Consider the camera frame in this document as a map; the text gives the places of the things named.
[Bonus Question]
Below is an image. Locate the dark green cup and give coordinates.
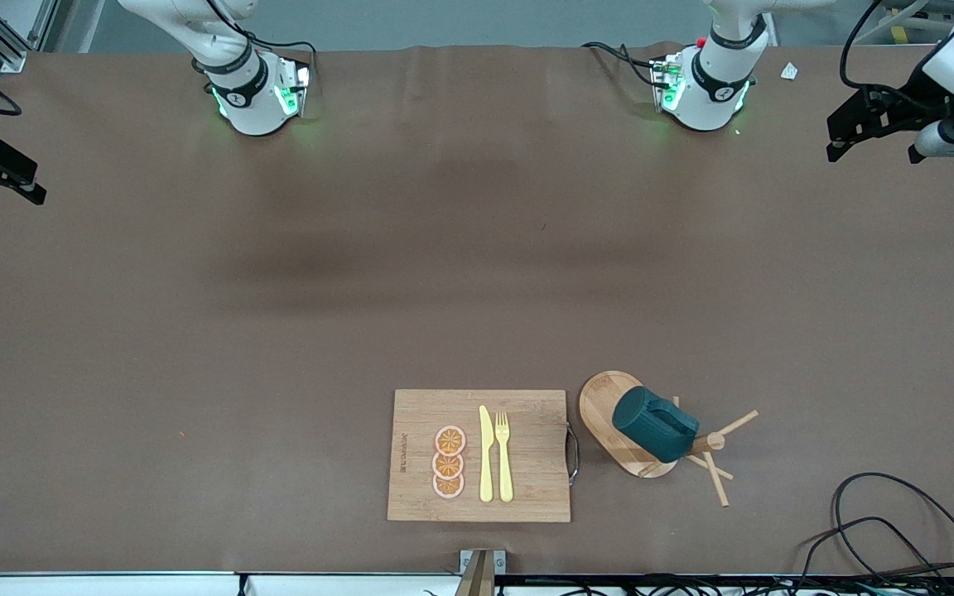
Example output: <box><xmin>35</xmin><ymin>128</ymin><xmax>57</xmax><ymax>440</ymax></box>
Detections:
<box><xmin>611</xmin><ymin>386</ymin><xmax>700</xmax><ymax>464</ymax></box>

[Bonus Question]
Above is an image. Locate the wooden cup rack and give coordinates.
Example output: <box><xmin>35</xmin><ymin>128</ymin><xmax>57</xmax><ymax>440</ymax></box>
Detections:
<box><xmin>579</xmin><ymin>370</ymin><xmax>759</xmax><ymax>507</ymax></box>

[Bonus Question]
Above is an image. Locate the bamboo cutting board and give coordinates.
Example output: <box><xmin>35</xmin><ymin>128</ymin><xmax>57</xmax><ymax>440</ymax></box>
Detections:
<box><xmin>387</xmin><ymin>389</ymin><xmax>580</xmax><ymax>523</ymax></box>

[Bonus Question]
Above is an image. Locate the yellow plastic fork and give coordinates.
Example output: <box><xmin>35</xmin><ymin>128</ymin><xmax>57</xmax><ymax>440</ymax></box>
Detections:
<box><xmin>494</xmin><ymin>411</ymin><xmax>515</xmax><ymax>503</ymax></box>

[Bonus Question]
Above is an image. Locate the yellow plastic knife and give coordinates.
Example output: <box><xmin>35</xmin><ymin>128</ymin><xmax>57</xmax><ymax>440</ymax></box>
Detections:
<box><xmin>479</xmin><ymin>405</ymin><xmax>495</xmax><ymax>503</ymax></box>

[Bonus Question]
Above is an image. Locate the left arm wrist cable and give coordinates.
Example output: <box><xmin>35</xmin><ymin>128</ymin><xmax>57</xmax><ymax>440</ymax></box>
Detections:
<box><xmin>839</xmin><ymin>0</ymin><xmax>954</xmax><ymax>110</ymax></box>

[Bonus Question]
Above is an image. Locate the left arm base cable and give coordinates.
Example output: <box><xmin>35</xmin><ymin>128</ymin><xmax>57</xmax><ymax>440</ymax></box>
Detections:
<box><xmin>582</xmin><ymin>41</ymin><xmax>665</xmax><ymax>89</ymax></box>

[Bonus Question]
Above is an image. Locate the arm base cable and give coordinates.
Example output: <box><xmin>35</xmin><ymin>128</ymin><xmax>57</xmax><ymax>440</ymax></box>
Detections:
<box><xmin>191</xmin><ymin>0</ymin><xmax>318</xmax><ymax>92</ymax></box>
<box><xmin>582</xmin><ymin>41</ymin><xmax>665</xmax><ymax>89</ymax></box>

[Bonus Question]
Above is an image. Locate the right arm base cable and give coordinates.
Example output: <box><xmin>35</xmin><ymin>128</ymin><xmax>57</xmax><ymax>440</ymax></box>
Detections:
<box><xmin>191</xmin><ymin>0</ymin><xmax>318</xmax><ymax>92</ymax></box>

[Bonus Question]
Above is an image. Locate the thick black braided cable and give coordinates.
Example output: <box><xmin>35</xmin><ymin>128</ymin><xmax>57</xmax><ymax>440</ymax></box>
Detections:
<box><xmin>832</xmin><ymin>472</ymin><xmax>954</xmax><ymax>596</ymax></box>

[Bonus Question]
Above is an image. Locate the thin black cable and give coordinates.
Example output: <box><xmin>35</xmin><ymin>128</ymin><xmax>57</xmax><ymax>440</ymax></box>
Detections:
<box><xmin>796</xmin><ymin>517</ymin><xmax>954</xmax><ymax>596</ymax></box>

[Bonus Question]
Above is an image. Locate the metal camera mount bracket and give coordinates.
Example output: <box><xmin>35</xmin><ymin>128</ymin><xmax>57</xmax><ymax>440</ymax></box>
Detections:
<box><xmin>454</xmin><ymin>549</ymin><xmax>508</xmax><ymax>596</ymax></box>

